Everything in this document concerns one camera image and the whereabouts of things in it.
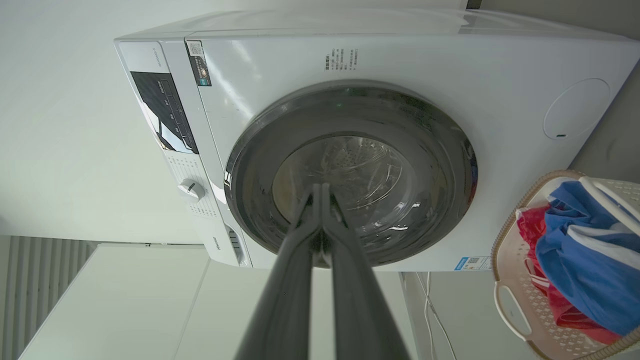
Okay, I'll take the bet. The white appliance control knob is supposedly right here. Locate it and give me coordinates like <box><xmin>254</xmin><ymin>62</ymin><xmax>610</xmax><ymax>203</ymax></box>
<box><xmin>177</xmin><ymin>178</ymin><xmax>207</xmax><ymax>203</ymax></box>

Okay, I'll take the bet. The red garment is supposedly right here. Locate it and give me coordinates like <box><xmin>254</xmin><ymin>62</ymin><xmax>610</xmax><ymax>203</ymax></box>
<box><xmin>516</xmin><ymin>201</ymin><xmax>623</xmax><ymax>346</ymax></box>

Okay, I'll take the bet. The white slatted radiator panel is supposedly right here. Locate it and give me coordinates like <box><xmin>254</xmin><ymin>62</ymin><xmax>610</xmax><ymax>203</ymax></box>
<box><xmin>2</xmin><ymin>236</ymin><xmax>98</xmax><ymax>360</ymax></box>

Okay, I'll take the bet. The white cabinet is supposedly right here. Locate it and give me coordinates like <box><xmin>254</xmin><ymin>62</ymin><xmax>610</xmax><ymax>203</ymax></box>
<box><xmin>19</xmin><ymin>243</ymin><xmax>418</xmax><ymax>360</ymax></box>

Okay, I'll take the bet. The round dark washer door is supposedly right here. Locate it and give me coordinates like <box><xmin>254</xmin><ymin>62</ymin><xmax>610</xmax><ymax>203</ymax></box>
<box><xmin>224</xmin><ymin>80</ymin><xmax>478</xmax><ymax>269</ymax></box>

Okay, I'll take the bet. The blue and white garment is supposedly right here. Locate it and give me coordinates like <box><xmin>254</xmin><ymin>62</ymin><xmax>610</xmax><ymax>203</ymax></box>
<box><xmin>535</xmin><ymin>180</ymin><xmax>640</xmax><ymax>337</ymax></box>

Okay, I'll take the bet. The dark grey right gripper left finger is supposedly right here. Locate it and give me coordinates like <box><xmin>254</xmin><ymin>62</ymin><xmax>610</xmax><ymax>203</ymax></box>
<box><xmin>234</xmin><ymin>183</ymin><xmax>322</xmax><ymax>360</ymax></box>

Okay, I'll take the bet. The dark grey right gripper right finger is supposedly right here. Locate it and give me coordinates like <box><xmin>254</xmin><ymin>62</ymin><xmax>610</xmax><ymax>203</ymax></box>
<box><xmin>320</xmin><ymin>183</ymin><xmax>411</xmax><ymax>360</ymax></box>

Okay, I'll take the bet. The white front-load washing machine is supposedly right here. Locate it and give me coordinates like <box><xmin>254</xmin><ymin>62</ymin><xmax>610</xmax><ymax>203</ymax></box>
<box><xmin>114</xmin><ymin>9</ymin><xmax>640</xmax><ymax>272</ymax></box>

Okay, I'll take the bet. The white plastic laundry basket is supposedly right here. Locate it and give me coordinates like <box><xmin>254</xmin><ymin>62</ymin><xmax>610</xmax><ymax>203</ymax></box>
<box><xmin>491</xmin><ymin>170</ymin><xmax>640</xmax><ymax>360</ymax></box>

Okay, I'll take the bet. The white power cable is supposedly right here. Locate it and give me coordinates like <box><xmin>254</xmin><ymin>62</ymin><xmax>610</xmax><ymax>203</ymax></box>
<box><xmin>414</xmin><ymin>271</ymin><xmax>458</xmax><ymax>360</ymax></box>

